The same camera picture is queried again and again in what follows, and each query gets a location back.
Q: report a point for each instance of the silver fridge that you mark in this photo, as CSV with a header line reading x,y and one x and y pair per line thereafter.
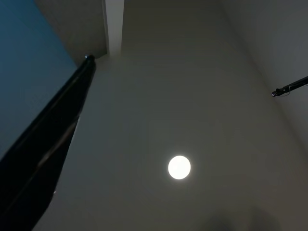
x,y
24,72

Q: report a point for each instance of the round ceiling light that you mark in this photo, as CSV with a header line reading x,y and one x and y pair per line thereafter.
x,y
179,167

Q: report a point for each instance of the black mounted camera arm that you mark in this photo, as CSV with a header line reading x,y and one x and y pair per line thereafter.
x,y
291,86

